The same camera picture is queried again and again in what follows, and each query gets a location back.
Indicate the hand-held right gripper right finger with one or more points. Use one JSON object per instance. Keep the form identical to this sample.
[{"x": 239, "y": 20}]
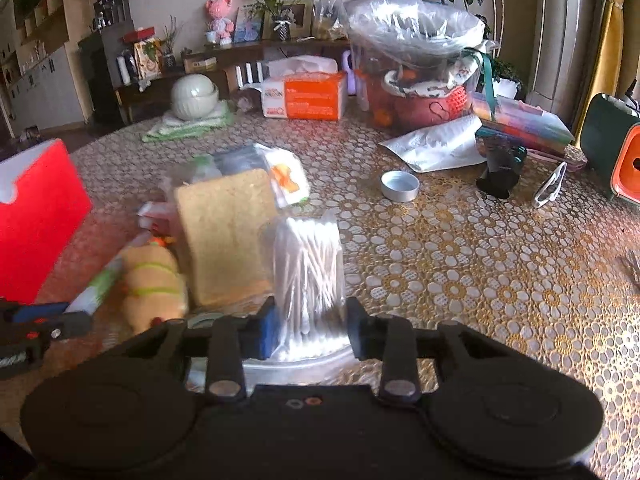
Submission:
[{"x": 357, "y": 332}]

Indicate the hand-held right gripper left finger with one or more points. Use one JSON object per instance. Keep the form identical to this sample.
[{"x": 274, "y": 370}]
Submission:
[{"x": 260, "y": 335}]

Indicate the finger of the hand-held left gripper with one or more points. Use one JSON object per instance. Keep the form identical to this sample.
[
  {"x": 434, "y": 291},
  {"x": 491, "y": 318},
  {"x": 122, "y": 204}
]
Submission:
[
  {"x": 75, "y": 324},
  {"x": 40, "y": 312}
]

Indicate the green white tube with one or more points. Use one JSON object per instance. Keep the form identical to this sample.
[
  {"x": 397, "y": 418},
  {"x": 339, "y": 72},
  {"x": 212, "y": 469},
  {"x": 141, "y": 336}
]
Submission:
[{"x": 97, "y": 287}]

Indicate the cotton swab pack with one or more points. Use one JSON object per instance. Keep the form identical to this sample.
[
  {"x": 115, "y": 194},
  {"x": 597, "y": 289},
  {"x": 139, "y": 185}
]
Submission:
[{"x": 307, "y": 270}]

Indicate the yellow plush toy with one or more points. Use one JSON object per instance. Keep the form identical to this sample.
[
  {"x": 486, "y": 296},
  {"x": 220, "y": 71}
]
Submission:
[{"x": 150, "y": 280}]

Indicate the red cardboard box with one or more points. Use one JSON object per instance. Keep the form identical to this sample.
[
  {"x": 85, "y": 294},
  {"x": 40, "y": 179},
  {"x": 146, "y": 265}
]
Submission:
[{"x": 40, "y": 220}]

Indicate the yellow sponge block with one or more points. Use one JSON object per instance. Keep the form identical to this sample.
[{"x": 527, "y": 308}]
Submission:
[{"x": 225, "y": 230}]

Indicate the pink tube with white cap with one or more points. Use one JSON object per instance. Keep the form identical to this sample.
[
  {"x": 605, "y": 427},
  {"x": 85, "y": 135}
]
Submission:
[{"x": 152, "y": 212}]

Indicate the round metal tin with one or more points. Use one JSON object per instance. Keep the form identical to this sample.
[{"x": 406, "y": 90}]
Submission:
[{"x": 400, "y": 187}]

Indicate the white tissue pack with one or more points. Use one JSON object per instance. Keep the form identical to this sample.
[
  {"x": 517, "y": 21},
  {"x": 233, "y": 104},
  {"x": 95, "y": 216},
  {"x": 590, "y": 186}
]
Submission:
[{"x": 287, "y": 180}]

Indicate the white paper bag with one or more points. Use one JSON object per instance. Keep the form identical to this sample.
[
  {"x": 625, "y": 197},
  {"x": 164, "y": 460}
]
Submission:
[{"x": 435, "y": 145}]

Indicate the black plastic tool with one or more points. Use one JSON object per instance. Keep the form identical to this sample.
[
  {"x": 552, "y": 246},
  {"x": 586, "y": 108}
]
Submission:
[{"x": 500, "y": 172}]

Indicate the green white towel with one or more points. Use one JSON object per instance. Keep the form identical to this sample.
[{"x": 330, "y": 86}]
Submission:
[{"x": 190, "y": 127}]

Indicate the white cabinet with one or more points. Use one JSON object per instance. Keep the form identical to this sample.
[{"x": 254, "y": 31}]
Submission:
[{"x": 42, "y": 92}]

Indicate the dark purple cloth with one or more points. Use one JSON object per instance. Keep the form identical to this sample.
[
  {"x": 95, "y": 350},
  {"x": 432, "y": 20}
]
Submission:
[{"x": 246, "y": 101}]

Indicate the pink plastic basket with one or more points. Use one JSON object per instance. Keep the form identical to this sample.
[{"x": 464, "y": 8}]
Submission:
[{"x": 435, "y": 110}]

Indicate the dark cabinet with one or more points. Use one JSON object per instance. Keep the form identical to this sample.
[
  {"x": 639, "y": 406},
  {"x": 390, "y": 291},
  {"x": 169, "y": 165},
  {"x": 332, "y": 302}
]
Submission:
[{"x": 97, "y": 80}]

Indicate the orange tissue box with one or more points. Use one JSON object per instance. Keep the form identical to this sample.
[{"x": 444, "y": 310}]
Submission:
[{"x": 310, "y": 97}]

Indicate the long wooden bench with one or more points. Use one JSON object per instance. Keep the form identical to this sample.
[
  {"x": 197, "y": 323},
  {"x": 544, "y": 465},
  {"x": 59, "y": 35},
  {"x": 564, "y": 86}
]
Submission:
[{"x": 150, "y": 89}]

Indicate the pale ribbed lidded bowl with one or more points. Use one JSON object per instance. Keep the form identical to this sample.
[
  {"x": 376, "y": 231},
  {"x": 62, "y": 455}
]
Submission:
[{"x": 192, "y": 95}]

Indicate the patterned cloth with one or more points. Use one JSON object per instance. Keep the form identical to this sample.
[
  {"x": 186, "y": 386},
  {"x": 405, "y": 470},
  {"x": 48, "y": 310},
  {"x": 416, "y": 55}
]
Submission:
[{"x": 425, "y": 87}]

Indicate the purple gourd toy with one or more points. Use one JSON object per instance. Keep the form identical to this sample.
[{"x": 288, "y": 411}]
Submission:
[{"x": 348, "y": 77}]

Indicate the white roll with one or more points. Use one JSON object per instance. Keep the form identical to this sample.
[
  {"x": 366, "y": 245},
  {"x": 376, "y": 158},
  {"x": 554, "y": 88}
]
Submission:
[{"x": 123, "y": 70}]

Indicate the wooden chair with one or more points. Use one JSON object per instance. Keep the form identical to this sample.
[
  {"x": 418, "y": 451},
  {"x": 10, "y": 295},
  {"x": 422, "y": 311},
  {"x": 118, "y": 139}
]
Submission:
[{"x": 247, "y": 74}]

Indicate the pastel book stack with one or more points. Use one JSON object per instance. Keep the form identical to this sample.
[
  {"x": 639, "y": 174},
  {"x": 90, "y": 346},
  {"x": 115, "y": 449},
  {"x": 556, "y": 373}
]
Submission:
[{"x": 525, "y": 125}]

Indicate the printed snack bag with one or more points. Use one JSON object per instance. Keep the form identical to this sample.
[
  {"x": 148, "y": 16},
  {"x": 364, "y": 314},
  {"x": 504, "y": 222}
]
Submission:
[{"x": 147, "y": 59}]

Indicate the small cardboard box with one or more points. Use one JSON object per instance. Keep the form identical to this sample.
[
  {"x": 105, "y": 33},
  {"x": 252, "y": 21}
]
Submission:
[{"x": 200, "y": 64}]

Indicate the twig plant in pot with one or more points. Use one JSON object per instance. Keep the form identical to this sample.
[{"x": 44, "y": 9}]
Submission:
[{"x": 169, "y": 57}]

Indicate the green ribbon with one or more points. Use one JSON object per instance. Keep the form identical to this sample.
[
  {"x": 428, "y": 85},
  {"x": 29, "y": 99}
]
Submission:
[{"x": 487, "y": 80}]

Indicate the small red box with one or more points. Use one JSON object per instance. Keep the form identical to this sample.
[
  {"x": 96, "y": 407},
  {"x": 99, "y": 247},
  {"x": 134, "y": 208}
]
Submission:
[{"x": 140, "y": 35}]

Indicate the low green houseplant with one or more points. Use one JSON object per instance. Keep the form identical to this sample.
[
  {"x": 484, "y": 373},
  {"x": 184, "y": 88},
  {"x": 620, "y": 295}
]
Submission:
[{"x": 506, "y": 77}]

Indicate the small white pot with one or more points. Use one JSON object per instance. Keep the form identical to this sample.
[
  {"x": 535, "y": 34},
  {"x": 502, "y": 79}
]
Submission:
[{"x": 211, "y": 36}]

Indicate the plant in striped vase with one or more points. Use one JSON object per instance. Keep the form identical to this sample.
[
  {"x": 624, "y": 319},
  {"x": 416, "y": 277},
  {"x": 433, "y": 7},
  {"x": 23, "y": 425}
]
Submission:
[{"x": 281, "y": 29}]

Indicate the grey rack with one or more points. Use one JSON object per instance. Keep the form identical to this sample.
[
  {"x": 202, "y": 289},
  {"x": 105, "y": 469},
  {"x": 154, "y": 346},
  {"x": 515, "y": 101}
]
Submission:
[{"x": 112, "y": 10}]

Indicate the small blue picture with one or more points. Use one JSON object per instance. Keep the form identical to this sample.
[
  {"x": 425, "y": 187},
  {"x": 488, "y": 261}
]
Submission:
[{"x": 247, "y": 24}]

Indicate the plastic wrapped bowl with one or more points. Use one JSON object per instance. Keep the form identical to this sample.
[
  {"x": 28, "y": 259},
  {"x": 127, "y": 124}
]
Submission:
[{"x": 410, "y": 25}]

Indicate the clear bag of food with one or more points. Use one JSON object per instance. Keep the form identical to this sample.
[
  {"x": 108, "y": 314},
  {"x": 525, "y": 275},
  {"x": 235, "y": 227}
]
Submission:
[{"x": 327, "y": 20}]

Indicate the green orange storage box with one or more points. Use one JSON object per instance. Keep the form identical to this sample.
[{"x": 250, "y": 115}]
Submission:
[{"x": 600, "y": 130}]

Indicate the pink plush doll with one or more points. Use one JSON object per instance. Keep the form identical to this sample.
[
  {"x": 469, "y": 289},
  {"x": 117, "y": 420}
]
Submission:
[{"x": 220, "y": 20}]

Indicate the yellow curtain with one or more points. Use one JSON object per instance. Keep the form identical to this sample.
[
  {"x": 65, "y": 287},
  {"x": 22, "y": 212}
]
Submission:
[{"x": 612, "y": 20}]

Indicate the wall shelf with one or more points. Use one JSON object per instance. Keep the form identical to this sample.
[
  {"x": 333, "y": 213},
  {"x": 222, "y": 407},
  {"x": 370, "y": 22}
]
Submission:
[{"x": 40, "y": 17}]

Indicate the wooden photo frame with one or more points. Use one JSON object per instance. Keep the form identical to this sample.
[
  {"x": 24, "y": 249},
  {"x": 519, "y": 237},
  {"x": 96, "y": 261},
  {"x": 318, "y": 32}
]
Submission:
[{"x": 302, "y": 17}]

